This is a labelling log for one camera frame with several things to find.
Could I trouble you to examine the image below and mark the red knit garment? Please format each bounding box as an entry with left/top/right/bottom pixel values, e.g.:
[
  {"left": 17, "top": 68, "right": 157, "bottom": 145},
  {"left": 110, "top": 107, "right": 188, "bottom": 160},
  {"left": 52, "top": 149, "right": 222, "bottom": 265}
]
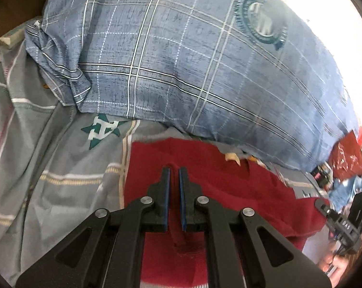
[{"left": 124, "top": 138, "right": 325, "bottom": 287}]

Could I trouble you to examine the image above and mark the person's right hand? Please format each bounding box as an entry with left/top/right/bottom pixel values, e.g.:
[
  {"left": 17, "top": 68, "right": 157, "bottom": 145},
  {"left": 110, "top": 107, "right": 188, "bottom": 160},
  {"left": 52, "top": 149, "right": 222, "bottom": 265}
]
[{"left": 318, "top": 252, "right": 349, "bottom": 287}]

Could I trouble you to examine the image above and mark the blue fabric pile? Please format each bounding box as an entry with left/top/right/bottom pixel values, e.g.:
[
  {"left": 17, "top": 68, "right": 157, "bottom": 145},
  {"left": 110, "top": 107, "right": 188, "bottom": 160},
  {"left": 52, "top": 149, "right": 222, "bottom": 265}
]
[{"left": 328, "top": 175, "right": 362, "bottom": 212}]

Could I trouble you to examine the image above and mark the dark jar on nightstand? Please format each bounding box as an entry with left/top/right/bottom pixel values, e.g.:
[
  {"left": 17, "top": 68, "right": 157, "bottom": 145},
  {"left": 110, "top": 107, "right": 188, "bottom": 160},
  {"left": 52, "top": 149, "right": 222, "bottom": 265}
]
[{"left": 311, "top": 162, "right": 333, "bottom": 191}]

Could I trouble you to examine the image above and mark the red plastic bag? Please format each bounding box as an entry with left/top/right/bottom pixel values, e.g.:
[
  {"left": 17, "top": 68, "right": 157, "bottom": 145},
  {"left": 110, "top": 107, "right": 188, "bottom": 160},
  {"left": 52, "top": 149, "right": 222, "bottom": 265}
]
[{"left": 328, "top": 130, "right": 362, "bottom": 181}]

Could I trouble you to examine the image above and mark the grey plaid bed sheet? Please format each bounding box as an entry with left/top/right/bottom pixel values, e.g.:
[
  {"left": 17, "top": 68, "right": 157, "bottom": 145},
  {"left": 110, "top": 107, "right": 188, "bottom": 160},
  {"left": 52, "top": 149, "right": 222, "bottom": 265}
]
[{"left": 0, "top": 18, "right": 338, "bottom": 288}]

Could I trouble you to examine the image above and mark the blue plaid pillow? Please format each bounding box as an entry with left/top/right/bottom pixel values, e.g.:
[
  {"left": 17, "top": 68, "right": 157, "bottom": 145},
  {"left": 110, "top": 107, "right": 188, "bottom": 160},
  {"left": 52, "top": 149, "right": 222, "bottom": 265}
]
[{"left": 25, "top": 0, "right": 358, "bottom": 171}]

